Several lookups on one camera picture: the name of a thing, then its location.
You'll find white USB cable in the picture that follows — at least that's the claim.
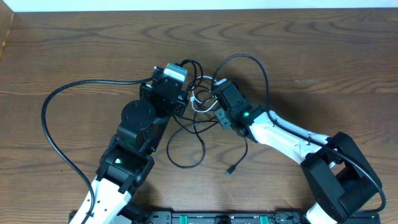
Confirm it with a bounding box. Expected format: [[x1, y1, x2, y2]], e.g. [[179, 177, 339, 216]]
[[189, 75, 220, 113]]

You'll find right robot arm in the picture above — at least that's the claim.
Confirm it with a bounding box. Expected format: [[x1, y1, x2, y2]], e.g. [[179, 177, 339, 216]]
[[212, 79, 382, 223]]

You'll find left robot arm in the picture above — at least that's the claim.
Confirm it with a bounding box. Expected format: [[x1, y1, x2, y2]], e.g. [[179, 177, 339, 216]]
[[71, 75, 184, 223]]

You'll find right camera black cable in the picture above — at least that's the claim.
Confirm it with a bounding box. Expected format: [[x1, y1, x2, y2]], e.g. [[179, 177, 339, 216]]
[[210, 54, 387, 214]]

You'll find camera black cable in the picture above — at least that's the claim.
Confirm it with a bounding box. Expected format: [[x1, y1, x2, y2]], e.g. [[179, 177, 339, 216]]
[[41, 77, 155, 224], [210, 54, 387, 214]]

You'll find left camera black cable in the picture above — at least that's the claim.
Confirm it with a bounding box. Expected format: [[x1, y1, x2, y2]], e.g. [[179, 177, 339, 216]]
[[41, 77, 155, 224]]

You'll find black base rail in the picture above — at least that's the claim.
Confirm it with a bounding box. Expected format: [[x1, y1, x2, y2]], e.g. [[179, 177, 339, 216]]
[[68, 208, 380, 224]]

